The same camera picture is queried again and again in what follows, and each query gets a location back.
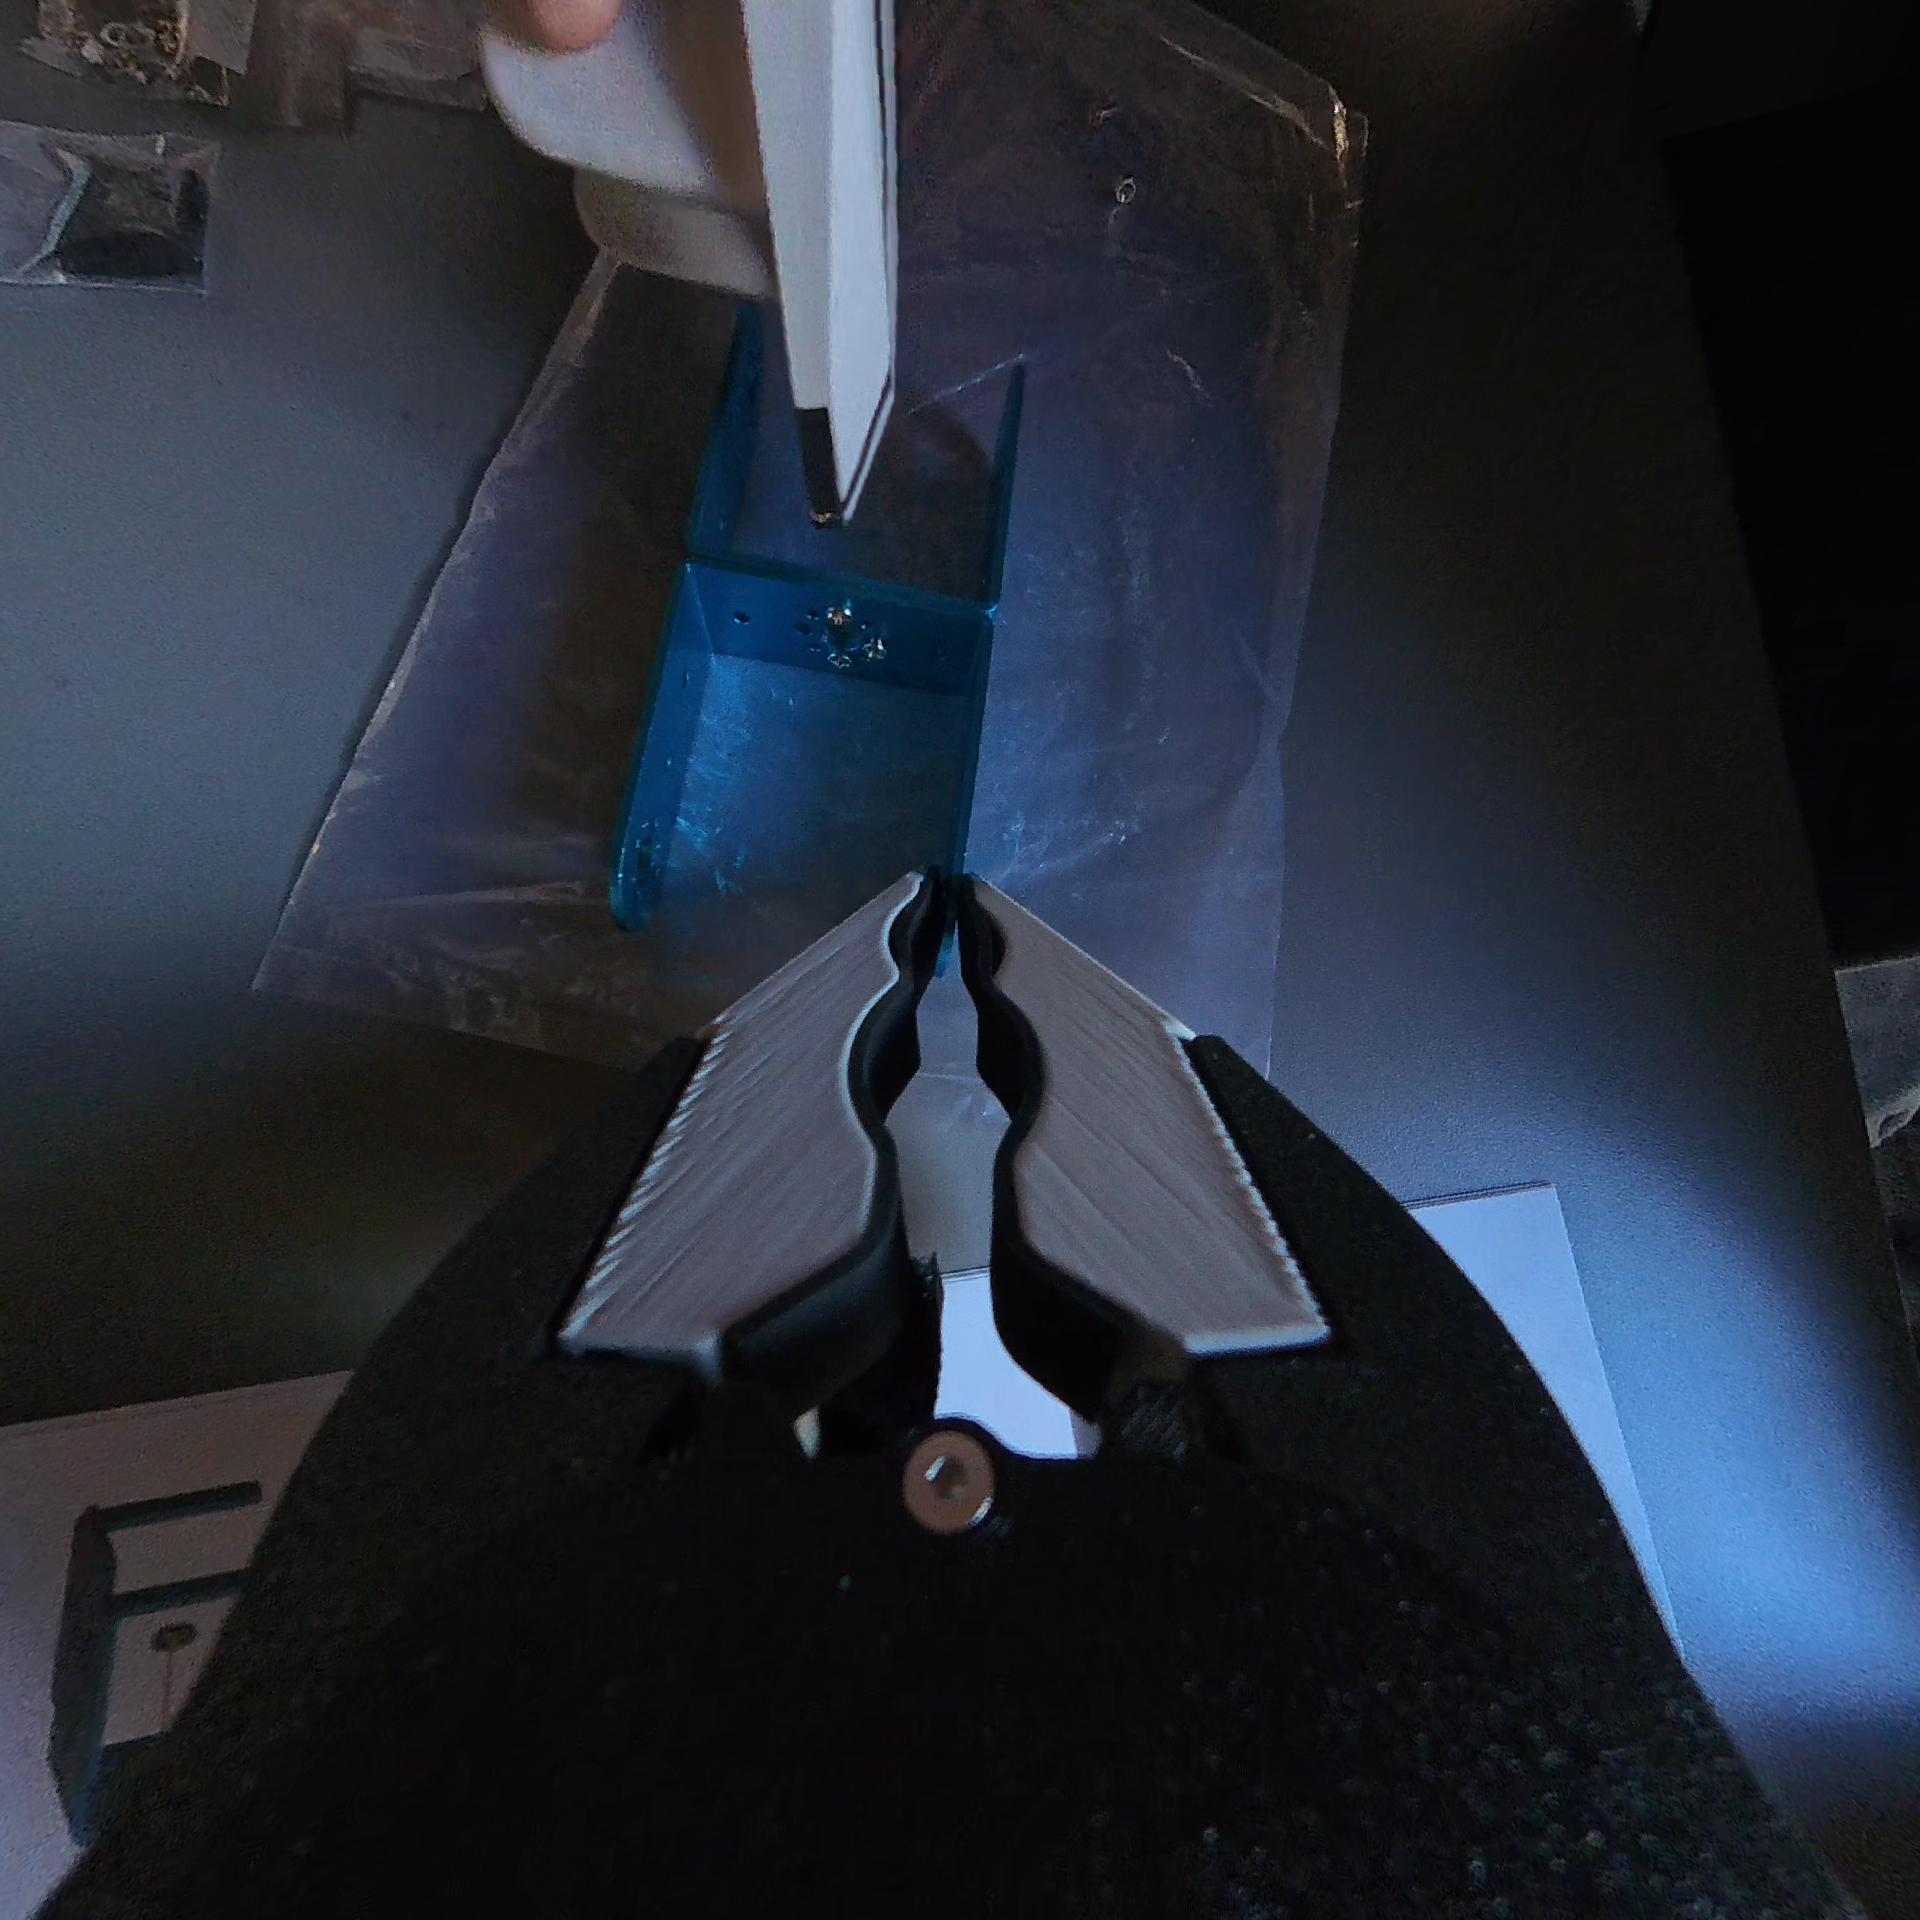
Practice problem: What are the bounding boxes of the large clear plastic bag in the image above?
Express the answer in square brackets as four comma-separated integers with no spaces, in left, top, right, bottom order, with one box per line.
[252,0,1373,1129]

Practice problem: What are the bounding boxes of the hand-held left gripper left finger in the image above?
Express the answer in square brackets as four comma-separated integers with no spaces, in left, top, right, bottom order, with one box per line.
[555,873,943,1374]

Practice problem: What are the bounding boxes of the blue metal bracket assembly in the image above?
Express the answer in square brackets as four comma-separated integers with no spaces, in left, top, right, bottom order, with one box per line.
[613,292,1034,942]

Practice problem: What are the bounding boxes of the white instruction booklet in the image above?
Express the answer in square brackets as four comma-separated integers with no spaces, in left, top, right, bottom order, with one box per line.
[0,1182,1681,1802]

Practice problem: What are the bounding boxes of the pile of small hardware bags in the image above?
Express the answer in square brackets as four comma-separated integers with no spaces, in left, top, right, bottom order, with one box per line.
[0,0,395,291]

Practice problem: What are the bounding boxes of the grey desk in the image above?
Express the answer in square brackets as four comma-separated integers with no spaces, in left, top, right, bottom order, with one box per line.
[0,0,1920,1920]

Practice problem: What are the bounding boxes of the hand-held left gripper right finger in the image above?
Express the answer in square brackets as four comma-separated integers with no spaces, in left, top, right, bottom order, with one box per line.
[954,873,1335,1360]

